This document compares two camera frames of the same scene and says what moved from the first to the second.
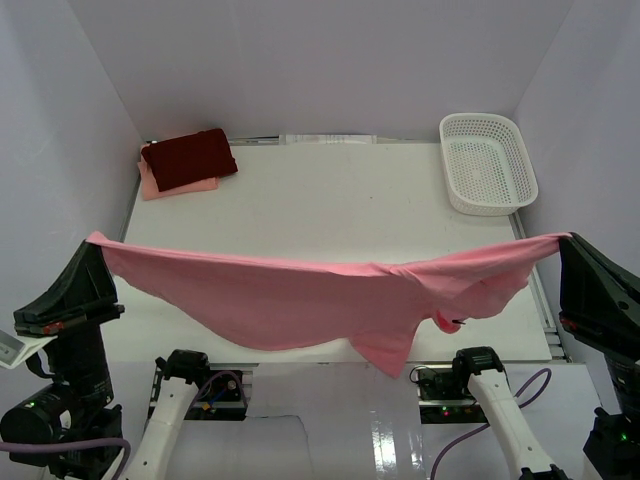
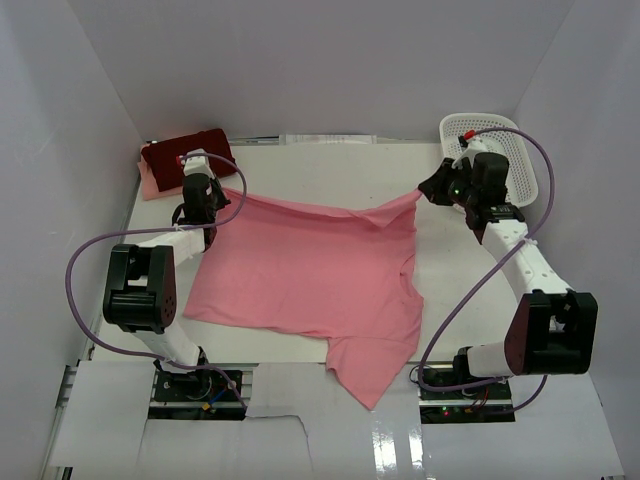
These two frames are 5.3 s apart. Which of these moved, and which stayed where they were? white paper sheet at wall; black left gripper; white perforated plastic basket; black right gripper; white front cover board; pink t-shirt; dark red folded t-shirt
Moved: pink t-shirt; black left gripper; black right gripper
Stayed: white front cover board; dark red folded t-shirt; white perforated plastic basket; white paper sheet at wall
